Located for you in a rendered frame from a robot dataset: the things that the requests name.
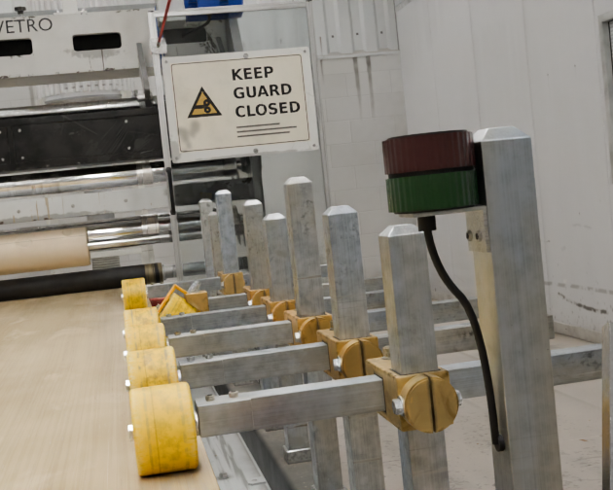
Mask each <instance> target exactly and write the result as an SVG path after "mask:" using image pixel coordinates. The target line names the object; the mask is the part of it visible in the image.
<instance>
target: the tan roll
mask: <svg viewBox="0 0 613 490"><path fill-rule="evenodd" d="M170 242H173V240H172V231H168V232H159V233H149V234H140V235H132V236H123V237H113V238H104V239H95V240H88V235H87V228H86V227H74V228H65V229H56V230H46V231H37V232H28V233H19V234H9V235H0V275H8V274H17V273H25V272H33V271H42V270H51V269H60V268H68V267H77V266H86V265H90V252H91V251H100V250H109V249H118V248H126V247H135V246H144V245H153V244H162V243H170Z"/></svg>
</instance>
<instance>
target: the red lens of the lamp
mask: <svg viewBox="0 0 613 490"><path fill-rule="evenodd" d="M381 144H382V153H383V163H384V174H385V175H388V174H396V173H404V172H413V171H422V170H431V169H441V168H451V167H460V166H471V165H473V166H474V165H476V156H475V145H474V134H473V131H461V132H448V133H438V134H428V135H419V136H412V137H404V138H397V139H391V140H385V141H382V142H381Z"/></svg>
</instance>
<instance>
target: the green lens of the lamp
mask: <svg viewBox="0 0 613 490"><path fill-rule="evenodd" d="M385 184H386V193H387V203H388V213H396V212H410V211H421V210H431V209H441V208H450V207H458V206H466V205H474V204H479V203H480V197H479V186H478V176H477V170H469V171H458V172H450V173H440V174H430V175H421V176H412V177H403V178H394V179H385Z"/></svg>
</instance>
